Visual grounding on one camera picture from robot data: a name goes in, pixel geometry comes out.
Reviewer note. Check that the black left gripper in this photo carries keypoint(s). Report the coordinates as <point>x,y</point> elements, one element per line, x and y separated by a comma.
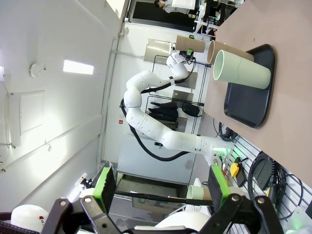
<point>190,58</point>

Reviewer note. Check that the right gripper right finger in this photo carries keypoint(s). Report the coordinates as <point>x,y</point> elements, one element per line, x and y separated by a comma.
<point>218,187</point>

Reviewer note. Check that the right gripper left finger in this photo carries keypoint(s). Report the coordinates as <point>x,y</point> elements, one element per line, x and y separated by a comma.
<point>107,190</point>

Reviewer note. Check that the tall beige cup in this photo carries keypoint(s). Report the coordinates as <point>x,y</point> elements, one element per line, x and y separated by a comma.
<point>195,45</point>
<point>231,50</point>
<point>207,193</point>

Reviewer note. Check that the tall pale green cup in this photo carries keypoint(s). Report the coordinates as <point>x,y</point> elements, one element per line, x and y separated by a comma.
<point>195,192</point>
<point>243,73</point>

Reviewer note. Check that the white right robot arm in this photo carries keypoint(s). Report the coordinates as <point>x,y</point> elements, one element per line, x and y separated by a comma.
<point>26,217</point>

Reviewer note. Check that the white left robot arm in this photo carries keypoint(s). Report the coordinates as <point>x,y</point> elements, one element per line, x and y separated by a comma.
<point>146,80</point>

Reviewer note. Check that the yellow emergency stop button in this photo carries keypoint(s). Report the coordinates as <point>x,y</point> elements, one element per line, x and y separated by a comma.
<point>235,169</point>

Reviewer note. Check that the background person in white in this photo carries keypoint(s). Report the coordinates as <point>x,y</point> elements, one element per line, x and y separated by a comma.
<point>162,5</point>

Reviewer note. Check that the black power adapter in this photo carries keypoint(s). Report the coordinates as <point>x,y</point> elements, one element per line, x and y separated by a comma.
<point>264,174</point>

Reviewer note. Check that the black hanging bag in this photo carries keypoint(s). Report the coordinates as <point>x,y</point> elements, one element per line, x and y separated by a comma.
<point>192,111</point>

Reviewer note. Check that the hanging dark jackets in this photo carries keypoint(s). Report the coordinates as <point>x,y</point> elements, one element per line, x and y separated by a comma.
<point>163,112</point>

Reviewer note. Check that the black plastic serving tray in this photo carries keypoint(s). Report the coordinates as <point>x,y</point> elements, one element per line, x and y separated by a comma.
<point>246,107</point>

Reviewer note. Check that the white ceiling access hatch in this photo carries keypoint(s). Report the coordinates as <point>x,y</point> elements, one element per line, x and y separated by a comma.
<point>31,112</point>

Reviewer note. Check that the rectangular ceiling light panel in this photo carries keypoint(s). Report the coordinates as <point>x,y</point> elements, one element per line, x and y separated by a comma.
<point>78,67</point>

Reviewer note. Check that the round white smoke detector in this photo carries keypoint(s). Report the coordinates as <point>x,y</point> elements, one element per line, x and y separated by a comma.
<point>36,70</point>

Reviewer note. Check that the small boom-mounted camera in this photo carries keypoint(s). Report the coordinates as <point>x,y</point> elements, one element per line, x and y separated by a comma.
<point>85,183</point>

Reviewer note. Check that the white slotted base plate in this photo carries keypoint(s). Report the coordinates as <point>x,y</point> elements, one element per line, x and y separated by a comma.
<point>248,200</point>

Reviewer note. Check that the large metal wall plate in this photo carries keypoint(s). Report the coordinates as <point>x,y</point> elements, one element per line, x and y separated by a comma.
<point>157,50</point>

